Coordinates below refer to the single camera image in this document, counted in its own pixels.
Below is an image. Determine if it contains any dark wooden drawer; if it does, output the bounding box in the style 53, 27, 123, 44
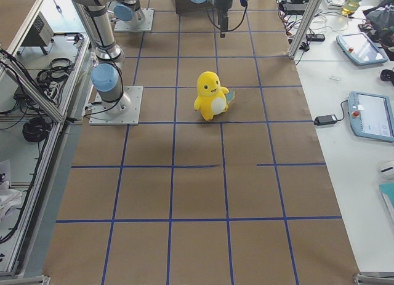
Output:
171, 0, 214, 14

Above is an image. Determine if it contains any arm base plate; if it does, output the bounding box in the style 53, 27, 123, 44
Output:
114, 7, 155, 32
89, 86, 143, 126

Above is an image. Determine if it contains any aluminium side frame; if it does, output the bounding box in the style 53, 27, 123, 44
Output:
0, 0, 93, 279

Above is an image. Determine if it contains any black power adapter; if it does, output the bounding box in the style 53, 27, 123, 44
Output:
313, 114, 338, 126

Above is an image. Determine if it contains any blue teach pendant far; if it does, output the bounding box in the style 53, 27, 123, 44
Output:
336, 33, 388, 65

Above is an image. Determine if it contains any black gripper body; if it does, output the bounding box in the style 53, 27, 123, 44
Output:
217, 9, 228, 33

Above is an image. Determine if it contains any blue teach pendant near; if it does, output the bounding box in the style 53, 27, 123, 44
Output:
348, 91, 393, 143

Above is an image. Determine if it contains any blue teach pendant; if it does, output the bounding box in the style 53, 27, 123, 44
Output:
348, 91, 393, 143
336, 33, 388, 65

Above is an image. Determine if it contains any yellow plush toy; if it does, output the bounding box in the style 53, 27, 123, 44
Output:
193, 71, 235, 121

